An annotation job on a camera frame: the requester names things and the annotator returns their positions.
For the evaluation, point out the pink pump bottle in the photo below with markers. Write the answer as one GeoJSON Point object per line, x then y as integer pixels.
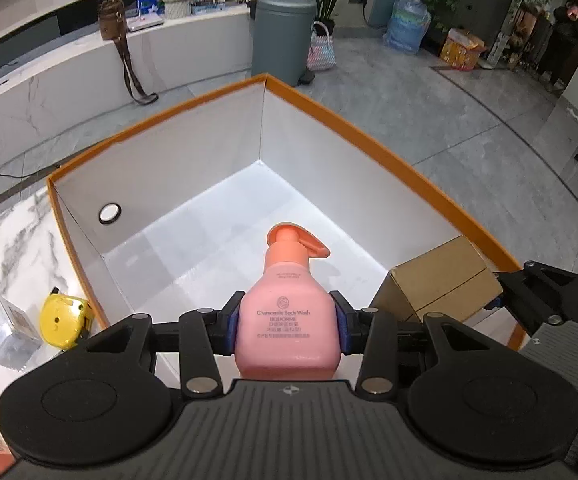
{"type": "Point", "coordinates": [289, 325]}

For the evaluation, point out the blue tissue packet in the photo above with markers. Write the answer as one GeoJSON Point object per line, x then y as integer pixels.
{"type": "Point", "coordinates": [208, 8]}

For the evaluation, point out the yellow tape measure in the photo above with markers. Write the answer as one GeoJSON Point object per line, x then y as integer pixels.
{"type": "Point", "coordinates": [63, 321]}

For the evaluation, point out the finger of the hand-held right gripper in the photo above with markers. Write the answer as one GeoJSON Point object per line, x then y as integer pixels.
{"type": "Point", "coordinates": [544, 292]}

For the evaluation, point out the white book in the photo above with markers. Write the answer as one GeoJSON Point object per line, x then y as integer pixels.
{"type": "Point", "coordinates": [144, 22]}

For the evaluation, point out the clear plastic box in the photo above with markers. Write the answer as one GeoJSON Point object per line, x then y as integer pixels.
{"type": "Point", "coordinates": [8, 332]}

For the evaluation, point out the yellow cardboard box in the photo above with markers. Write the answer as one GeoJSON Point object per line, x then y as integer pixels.
{"type": "Point", "coordinates": [461, 50]}

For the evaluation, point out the pink woven basket bag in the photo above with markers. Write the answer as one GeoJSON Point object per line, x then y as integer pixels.
{"type": "Point", "coordinates": [322, 50]}

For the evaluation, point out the brown cardboard box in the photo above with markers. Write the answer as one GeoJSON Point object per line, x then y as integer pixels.
{"type": "Point", "coordinates": [444, 285]}

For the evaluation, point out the orange storage box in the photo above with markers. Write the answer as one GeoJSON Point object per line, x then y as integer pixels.
{"type": "Point", "coordinates": [209, 200]}

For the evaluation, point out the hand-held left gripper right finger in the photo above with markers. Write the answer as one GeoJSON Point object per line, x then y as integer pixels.
{"type": "Point", "coordinates": [341, 327]}

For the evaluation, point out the grey trash bin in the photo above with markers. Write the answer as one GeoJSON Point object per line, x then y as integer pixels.
{"type": "Point", "coordinates": [283, 35]}

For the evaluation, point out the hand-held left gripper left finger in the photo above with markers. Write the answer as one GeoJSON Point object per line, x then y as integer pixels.
{"type": "Point", "coordinates": [234, 330]}

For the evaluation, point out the white marble tv cabinet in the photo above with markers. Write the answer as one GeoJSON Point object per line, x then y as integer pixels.
{"type": "Point", "coordinates": [69, 90]}

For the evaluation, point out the blue water jug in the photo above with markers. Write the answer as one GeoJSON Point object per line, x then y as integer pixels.
{"type": "Point", "coordinates": [405, 25]}

